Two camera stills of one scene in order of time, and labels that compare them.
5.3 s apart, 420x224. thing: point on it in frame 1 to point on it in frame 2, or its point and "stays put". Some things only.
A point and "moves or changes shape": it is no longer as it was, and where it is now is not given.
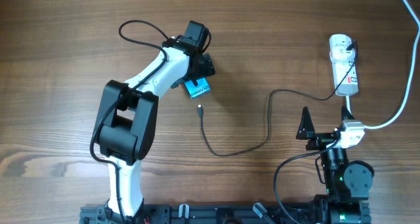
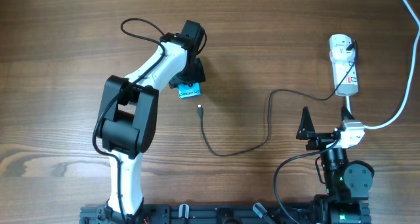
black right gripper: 306,131 stays put
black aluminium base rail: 228,213 stays put
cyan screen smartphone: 203,87 moves or changes shape
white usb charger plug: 340,52 stays put
